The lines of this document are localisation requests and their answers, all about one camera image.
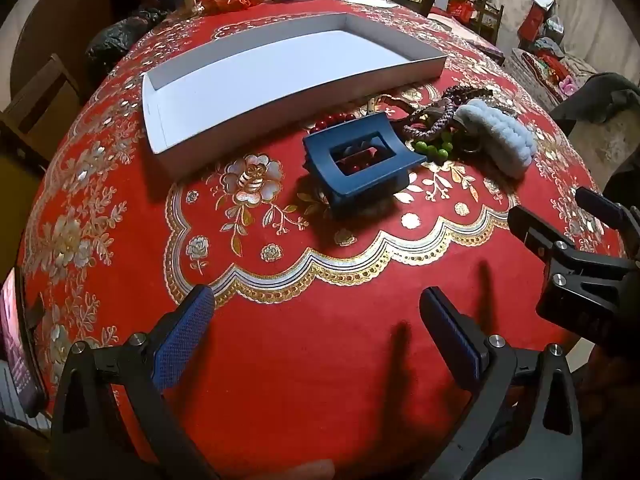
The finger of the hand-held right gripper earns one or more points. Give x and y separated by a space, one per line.
530 227
597 205

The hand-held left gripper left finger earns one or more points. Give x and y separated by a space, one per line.
185 340

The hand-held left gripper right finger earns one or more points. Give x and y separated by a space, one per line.
457 342

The light blue fluffy scrunchie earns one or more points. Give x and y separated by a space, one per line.
500 140

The blue hair claw clip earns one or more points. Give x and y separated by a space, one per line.
320 155

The white cardboard box tray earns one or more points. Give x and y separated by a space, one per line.
275 75

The person's right hand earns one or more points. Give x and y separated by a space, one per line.
615 380

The person's left hand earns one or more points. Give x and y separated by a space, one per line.
305 471

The dark green jacket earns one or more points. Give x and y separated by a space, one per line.
600 95

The red floral tablecloth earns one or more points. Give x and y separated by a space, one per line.
325 360

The smartphone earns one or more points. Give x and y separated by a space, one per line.
20 340

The small wooden chair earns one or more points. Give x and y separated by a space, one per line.
487 20

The white paper sheet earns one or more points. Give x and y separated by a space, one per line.
375 3

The round wooden table top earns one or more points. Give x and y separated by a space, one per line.
55 25

